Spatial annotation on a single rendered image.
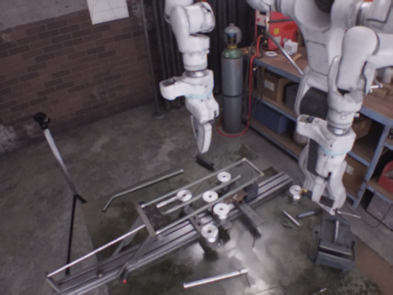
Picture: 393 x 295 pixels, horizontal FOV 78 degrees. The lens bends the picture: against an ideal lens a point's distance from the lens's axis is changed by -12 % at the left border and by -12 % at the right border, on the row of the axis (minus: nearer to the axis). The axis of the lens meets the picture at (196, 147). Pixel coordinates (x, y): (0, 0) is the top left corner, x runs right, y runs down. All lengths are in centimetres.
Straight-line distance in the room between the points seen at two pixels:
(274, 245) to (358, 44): 63
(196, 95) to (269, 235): 52
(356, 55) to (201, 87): 34
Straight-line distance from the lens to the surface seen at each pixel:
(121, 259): 90
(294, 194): 101
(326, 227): 99
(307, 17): 106
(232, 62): 256
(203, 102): 68
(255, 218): 92
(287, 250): 92
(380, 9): 84
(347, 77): 58
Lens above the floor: 164
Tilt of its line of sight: 37 degrees down
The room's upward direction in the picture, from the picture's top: 5 degrees counter-clockwise
